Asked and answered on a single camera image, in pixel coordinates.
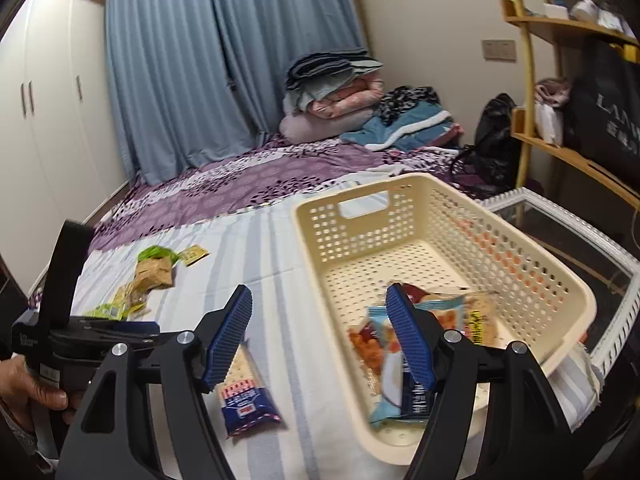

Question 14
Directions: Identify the blue curtain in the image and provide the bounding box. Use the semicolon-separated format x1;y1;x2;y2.
104;0;371;186

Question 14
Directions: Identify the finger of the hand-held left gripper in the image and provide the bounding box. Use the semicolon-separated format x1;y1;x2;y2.
97;321;162;345

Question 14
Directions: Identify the light blue snack bag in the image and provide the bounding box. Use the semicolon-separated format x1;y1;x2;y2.
367;305;441;426

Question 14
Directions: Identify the blue red-striped snack packet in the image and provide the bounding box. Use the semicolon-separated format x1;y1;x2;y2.
216;342;282;438

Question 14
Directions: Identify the purple floral blanket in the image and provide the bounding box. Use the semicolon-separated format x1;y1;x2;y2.
27;140;501;306

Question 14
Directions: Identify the person's left hand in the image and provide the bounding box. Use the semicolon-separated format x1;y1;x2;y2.
0;355;83;433

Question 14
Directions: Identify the small yellow packet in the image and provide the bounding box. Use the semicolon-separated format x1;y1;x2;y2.
179;245;211;267

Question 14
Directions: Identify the white wardrobe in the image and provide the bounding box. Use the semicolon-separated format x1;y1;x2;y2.
0;0;131;291

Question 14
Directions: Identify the clear biscuit bag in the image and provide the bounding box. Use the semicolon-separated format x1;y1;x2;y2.
425;287;501;348

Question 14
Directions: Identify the green and tan snack bag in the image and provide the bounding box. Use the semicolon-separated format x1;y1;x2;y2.
134;245;180;291

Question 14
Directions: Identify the white packet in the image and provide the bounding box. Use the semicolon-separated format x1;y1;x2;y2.
534;100;566;146

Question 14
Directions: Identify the black shopping bag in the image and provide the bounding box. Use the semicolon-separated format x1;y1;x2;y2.
562;35;640;188

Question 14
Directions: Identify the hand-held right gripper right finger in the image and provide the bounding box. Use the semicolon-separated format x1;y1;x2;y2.
385;282;573;480

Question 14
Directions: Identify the black leather bag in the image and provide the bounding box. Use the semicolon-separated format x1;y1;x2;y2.
452;92;523;196

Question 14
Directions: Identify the stack of folded blankets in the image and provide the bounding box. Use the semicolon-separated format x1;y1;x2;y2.
284;49;385;121

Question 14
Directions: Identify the lime green snack packet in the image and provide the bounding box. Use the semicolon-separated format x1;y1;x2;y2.
82;302;153;322

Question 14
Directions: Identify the black patterned cloth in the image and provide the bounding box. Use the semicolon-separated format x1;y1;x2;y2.
375;86;441;126

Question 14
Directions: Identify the wooden shelf rack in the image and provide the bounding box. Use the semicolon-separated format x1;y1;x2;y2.
500;0;640;211

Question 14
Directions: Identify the wall switch plate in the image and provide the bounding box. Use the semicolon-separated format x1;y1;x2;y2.
481;39;517;63

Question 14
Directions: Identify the cream plastic basket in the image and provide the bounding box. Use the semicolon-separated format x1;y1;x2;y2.
291;172;598;466

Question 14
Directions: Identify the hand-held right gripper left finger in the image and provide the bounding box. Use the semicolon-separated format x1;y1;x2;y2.
59;284;253;480

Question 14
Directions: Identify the white framed glass table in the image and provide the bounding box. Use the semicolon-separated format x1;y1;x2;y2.
477;187;640;378

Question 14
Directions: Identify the pink cloth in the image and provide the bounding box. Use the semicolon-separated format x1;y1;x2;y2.
534;77;572;107

